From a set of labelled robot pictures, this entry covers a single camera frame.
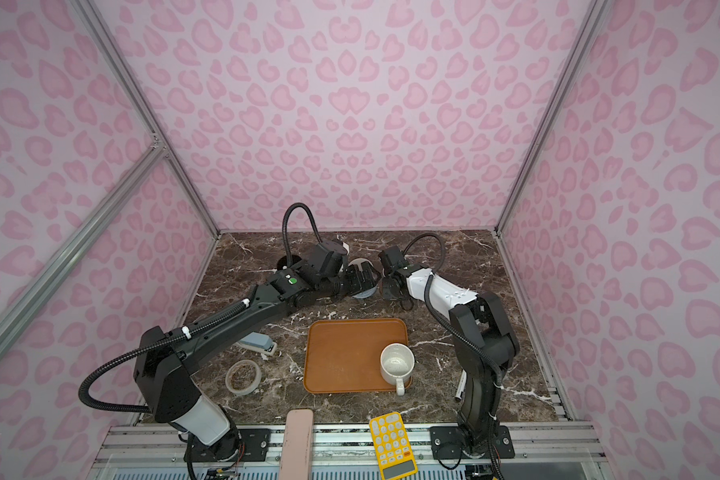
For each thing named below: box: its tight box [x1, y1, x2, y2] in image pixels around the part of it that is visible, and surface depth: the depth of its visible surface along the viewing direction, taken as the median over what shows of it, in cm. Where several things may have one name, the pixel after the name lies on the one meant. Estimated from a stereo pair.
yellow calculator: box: [369, 411, 418, 480], surface depth 73 cm
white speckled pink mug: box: [380, 342, 416, 396], surface depth 81 cm
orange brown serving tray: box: [304, 318, 413, 394], surface depth 88 cm
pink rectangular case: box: [279, 409, 314, 480], surface depth 72 cm
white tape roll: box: [225, 359, 262, 396], surface depth 86 cm
